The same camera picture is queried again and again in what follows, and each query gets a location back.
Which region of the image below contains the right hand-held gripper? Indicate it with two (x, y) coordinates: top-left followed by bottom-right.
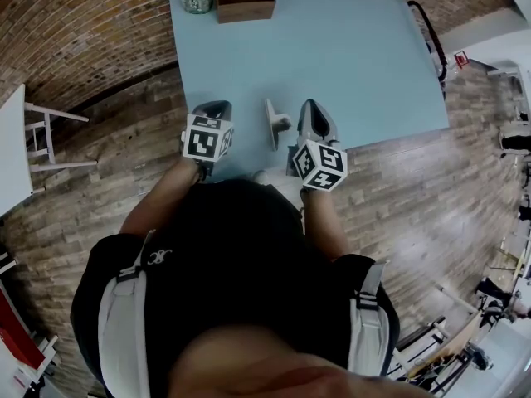
(291, 98), (349, 192)

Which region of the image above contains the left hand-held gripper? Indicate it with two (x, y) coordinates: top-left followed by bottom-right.
(180, 99), (236, 178)

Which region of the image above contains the grey object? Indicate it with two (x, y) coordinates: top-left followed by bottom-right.
(264, 97), (292, 153)

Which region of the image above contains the person's left forearm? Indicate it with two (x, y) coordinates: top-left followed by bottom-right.
(119, 158), (205, 240)

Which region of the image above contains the person's right forearm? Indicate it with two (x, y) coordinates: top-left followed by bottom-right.
(300, 186), (352, 264)

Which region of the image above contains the light blue table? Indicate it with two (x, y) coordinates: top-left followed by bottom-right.
(168, 0), (452, 186)

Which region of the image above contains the person's black shirt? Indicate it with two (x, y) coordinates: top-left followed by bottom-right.
(70, 178), (402, 398)

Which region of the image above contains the wooden organizer box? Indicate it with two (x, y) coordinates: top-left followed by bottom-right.
(213, 0), (277, 25)

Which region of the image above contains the white chair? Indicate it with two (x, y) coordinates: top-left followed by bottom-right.
(23, 101), (99, 174)

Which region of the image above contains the white side table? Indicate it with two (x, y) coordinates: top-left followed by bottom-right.
(0, 83), (35, 218)

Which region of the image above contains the grey backpack harness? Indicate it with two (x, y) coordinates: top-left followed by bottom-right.
(97, 229), (393, 398)

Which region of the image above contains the red box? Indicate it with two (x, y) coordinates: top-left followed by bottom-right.
(0, 287), (47, 373)

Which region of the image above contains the black corrugated hose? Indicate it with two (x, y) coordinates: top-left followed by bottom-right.
(407, 0), (452, 85)

